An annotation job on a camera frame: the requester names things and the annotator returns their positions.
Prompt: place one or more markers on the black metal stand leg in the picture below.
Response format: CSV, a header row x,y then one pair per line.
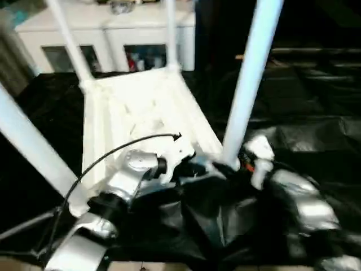
x,y
28,223

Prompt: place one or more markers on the grey curtain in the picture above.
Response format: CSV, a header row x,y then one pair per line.
x,y
14,56

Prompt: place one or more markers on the dark grey bundle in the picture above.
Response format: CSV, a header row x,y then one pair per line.
x,y
121,6

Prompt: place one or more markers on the black mat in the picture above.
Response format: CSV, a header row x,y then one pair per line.
x,y
310,113

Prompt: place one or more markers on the white glass-door cabinet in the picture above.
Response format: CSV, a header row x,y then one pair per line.
x,y
127,28

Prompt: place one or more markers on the black cabinet gold label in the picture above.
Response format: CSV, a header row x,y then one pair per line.
x,y
214,34

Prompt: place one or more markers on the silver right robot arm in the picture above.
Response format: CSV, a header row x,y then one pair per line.
x,y
310,203

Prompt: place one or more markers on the white plastic table top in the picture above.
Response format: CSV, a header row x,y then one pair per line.
x,y
135,98

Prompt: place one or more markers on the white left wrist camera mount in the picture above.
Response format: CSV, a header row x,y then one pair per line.
x,y
180,149

